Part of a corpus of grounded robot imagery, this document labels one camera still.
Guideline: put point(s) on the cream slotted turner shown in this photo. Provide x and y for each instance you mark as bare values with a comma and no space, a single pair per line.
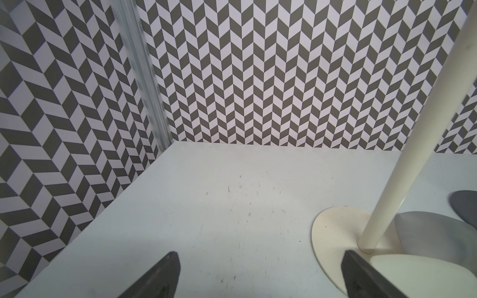
424,277

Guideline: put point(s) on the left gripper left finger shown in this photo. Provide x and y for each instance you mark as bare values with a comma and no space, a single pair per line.
160,281

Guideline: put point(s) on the dark grey utensil rack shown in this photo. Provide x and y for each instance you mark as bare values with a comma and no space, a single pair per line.
464,204

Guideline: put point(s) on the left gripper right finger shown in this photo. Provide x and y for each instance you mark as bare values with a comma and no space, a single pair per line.
363,281

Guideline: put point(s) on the cream utensil rack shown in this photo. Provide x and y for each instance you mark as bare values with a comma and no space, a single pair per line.
342,230

